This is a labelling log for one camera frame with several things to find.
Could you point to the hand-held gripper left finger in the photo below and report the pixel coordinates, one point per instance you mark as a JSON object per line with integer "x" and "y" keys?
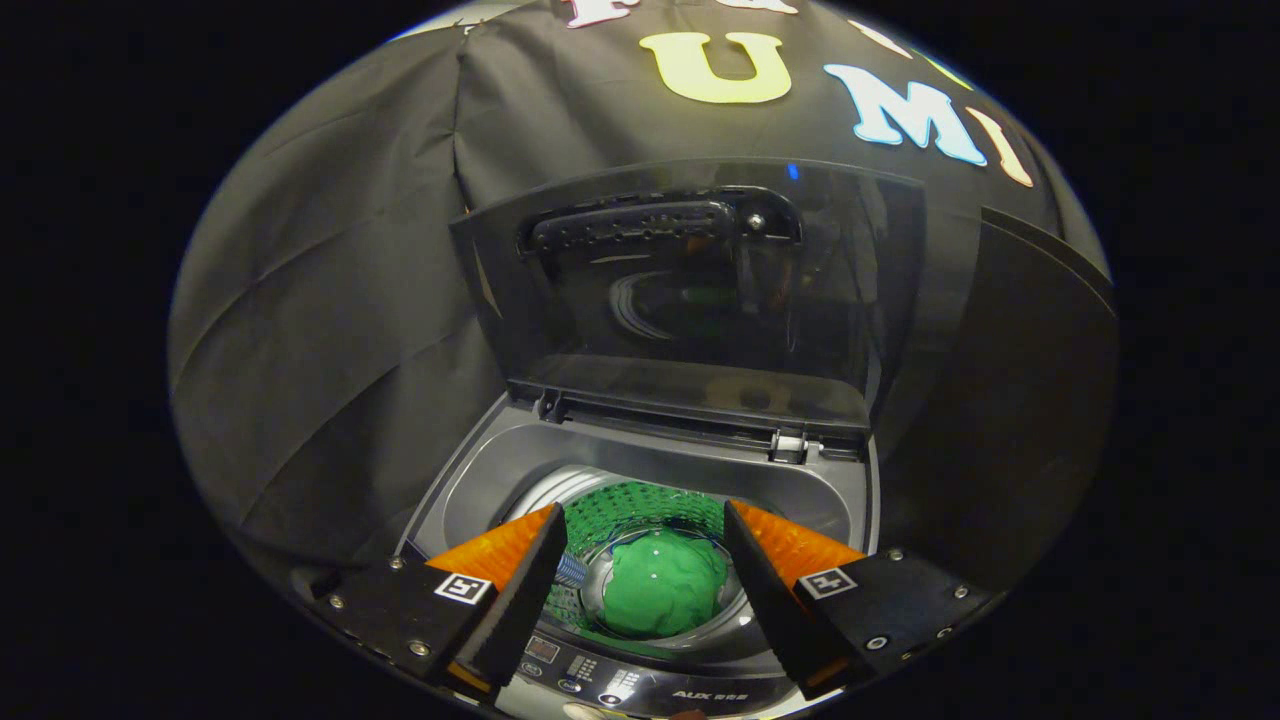
{"x": 520, "y": 600}

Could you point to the grey washing machine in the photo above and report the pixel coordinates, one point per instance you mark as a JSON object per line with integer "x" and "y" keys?
{"x": 640, "y": 455}

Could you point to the dark washing machine lid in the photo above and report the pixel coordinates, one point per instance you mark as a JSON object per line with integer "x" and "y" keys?
{"x": 700, "y": 300}

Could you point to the green polo shirt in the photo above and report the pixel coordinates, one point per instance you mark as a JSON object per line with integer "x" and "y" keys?
{"x": 660, "y": 590}

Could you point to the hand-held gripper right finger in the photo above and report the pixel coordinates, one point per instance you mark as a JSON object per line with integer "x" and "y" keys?
{"x": 770, "y": 600}

